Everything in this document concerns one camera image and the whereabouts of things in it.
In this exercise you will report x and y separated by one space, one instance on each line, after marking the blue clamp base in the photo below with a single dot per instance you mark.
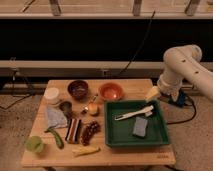
180 100

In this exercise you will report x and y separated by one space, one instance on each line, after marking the grey folded cloth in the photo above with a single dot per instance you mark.
55 118

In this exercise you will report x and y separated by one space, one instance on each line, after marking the wooden table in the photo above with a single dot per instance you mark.
54 157

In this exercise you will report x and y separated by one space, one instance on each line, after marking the red orange bowl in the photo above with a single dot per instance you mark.
111 91

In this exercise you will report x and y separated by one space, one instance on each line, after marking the light green cup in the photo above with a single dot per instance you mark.
34 144

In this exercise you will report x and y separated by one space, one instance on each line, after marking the dark metal measuring cup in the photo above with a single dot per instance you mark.
66 108

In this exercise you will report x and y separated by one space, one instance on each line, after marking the dark maroon bowl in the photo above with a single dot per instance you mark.
78 89

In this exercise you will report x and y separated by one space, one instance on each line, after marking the green plastic tray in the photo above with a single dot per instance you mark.
120 133

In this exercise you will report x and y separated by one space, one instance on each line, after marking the dark red grape bunch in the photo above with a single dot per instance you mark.
88 132

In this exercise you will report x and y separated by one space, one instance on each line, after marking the white lidded cup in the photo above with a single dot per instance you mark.
52 95

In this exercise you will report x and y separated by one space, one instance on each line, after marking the striped brown block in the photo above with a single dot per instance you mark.
73 131

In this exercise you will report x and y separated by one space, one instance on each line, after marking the green cucumber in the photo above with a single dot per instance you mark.
58 139

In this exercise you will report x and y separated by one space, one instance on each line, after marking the blue grey sponge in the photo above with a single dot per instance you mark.
140 127

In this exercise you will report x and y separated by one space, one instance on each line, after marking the small metal spoon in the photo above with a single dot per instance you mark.
86 108

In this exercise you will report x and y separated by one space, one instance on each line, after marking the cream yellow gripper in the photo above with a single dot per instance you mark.
152 94

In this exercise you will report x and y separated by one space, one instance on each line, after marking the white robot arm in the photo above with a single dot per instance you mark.
182 62

